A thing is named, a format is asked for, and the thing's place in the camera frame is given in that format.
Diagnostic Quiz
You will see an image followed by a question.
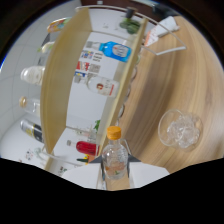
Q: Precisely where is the green potted plant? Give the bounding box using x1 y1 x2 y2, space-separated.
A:
93 119 102 133

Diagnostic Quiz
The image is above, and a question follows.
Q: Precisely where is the clear bottle orange cap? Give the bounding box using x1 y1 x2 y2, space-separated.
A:
101 125 130 181

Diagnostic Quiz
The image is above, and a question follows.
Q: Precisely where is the glass cup with ice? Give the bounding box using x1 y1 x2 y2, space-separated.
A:
157 108 204 152

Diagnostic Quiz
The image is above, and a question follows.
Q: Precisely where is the small red liquid bottle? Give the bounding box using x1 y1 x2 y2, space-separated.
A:
66 139 100 157

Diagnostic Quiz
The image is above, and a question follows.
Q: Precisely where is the white paper sheet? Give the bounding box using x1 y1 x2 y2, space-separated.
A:
143 15 181 48

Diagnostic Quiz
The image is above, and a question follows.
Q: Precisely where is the clear bottle green cap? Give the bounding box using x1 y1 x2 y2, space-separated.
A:
37 40 56 54

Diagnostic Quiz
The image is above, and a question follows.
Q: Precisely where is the glass jar wooden lid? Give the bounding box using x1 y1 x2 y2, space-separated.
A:
18 95 42 118

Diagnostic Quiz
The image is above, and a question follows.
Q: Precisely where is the two-tier wooden shelf rack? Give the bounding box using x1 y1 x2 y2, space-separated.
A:
39 4 188 168

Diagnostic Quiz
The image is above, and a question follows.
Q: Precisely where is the white milk bottle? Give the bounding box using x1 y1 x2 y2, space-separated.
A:
20 65 46 87

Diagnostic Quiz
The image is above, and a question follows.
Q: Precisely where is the small blue liquid bottle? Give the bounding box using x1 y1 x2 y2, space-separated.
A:
85 40 133 63

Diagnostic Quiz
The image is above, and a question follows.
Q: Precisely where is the glass jar of limes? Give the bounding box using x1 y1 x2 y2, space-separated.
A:
119 6 143 35

